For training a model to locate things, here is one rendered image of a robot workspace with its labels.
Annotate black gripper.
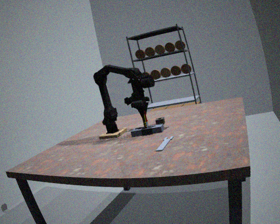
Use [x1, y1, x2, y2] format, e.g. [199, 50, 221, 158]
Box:
[131, 89, 150, 117]

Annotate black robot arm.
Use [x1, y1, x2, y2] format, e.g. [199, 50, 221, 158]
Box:
[94, 65, 155, 134]

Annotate grey flat bar with forked end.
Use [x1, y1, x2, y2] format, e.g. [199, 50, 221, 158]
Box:
[156, 136, 174, 151]

